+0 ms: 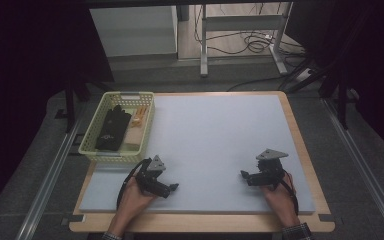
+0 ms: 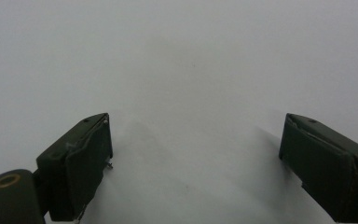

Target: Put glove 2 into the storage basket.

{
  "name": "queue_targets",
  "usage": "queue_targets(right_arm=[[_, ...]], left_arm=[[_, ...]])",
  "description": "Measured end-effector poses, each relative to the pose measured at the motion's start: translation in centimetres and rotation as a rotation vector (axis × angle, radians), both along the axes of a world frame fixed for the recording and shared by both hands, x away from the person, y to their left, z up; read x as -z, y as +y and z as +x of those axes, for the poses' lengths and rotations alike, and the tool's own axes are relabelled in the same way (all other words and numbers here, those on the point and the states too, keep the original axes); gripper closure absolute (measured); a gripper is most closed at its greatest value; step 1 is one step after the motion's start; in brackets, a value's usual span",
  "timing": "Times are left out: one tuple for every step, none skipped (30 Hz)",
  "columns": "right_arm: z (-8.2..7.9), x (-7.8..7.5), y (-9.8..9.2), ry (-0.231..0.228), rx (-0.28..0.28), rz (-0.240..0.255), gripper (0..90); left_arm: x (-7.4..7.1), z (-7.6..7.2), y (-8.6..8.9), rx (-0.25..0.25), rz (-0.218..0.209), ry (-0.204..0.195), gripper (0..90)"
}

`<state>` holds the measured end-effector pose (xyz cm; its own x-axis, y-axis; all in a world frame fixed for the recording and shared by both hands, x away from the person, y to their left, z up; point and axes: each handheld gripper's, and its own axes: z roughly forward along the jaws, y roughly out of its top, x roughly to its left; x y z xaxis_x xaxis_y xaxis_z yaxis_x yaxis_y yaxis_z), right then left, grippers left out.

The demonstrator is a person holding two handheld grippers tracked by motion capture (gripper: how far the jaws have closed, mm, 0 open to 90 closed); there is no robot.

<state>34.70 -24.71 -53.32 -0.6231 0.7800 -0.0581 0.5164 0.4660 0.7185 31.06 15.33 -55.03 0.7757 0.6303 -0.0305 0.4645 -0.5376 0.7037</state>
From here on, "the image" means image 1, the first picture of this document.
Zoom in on dark curtain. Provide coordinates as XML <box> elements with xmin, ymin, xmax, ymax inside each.
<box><xmin>285</xmin><ymin>0</ymin><xmax>384</xmax><ymax>164</ymax></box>
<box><xmin>0</xmin><ymin>0</ymin><xmax>115</xmax><ymax>221</ymax></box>

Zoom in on cream glove with bear charm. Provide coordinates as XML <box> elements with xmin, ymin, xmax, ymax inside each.
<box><xmin>122</xmin><ymin>105</ymin><xmax>150</xmax><ymax>152</ymax></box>

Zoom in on white metal desk frame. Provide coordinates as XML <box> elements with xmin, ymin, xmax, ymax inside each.
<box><xmin>199</xmin><ymin>2</ymin><xmax>295</xmax><ymax>78</ymax></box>

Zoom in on person's right hand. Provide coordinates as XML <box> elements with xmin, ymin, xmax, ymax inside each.
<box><xmin>259</xmin><ymin>172</ymin><xmax>301</xmax><ymax>227</ymax></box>

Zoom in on aluminium rail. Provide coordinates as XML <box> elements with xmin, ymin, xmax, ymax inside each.
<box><xmin>322</xmin><ymin>97</ymin><xmax>384</xmax><ymax>240</ymax></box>
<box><xmin>14</xmin><ymin>109</ymin><xmax>85</xmax><ymax>240</ymax></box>

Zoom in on tangle of black floor cables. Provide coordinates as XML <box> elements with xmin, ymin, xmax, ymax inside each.
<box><xmin>193</xmin><ymin>2</ymin><xmax>307</xmax><ymax>57</ymax></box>

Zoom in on white cabinet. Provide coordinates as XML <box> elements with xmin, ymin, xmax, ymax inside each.
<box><xmin>89</xmin><ymin>5</ymin><xmax>179</xmax><ymax>58</ymax></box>

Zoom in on wooden table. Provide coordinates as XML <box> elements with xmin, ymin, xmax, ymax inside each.
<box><xmin>69</xmin><ymin>90</ymin><xmax>336</xmax><ymax>233</ymax></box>

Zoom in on person's left hand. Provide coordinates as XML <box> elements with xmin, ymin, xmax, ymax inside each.
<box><xmin>115</xmin><ymin>176</ymin><xmax>158</xmax><ymax>228</ymax></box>

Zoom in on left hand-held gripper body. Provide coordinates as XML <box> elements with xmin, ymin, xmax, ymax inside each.
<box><xmin>134</xmin><ymin>154</ymin><xmax>168</xmax><ymax>198</ymax></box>

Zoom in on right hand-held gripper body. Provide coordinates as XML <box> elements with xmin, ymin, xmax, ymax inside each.
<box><xmin>251</xmin><ymin>148</ymin><xmax>290</xmax><ymax>188</ymax></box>

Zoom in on long black floor cable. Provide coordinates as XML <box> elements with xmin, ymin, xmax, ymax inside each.
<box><xmin>226</xmin><ymin>74</ymin><xmax>292</xmax><ymax>93</ymax></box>

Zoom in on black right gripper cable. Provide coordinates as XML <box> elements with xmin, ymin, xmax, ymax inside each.
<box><xmin>280</xmin><ymin>169</ymin><xmax>300</xmax><ymax>215</ymax></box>

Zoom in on yellow-green plastic basket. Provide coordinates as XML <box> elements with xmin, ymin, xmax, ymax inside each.
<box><xmin>78</xmin><ymin>91</ymin><xmax>156</xmax><ymax>164</ymax></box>

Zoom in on black glove with small logo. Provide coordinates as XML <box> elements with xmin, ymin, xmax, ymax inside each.
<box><xmin>94</xmin><ymin>104</ymin><xmax>133</xmax><ymax>152</ymax></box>

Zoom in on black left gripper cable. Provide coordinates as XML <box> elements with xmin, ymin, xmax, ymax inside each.
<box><xmin>115</xmin><ymin>158</ymin><xmax>153</xmax><ymax>212</ymax></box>

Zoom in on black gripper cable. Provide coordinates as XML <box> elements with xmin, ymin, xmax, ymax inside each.
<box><xmin>280</xmin><ymin>169</ymin><xmax>300</xmax><ymax>215</ymax></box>
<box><xmin>115</xmin><ymin>158</ymin><xmax>153</xmax><ymax>212</ymax></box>

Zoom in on white power strip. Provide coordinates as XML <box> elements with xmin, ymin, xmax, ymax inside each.
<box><xmin>294</xmin><ymin>67</ymin><xmax>313</xmax><ymax>83</ymax></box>

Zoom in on black metal stand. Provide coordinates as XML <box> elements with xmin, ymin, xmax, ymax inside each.
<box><xmin>54</xmin><ymin>79</ymin><xmax>114</xmax><ymax>134</ymax></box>
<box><xmin>286</xmin><ymin>59</ymin><xmax>360</xmax><ymax>131</ymax></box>

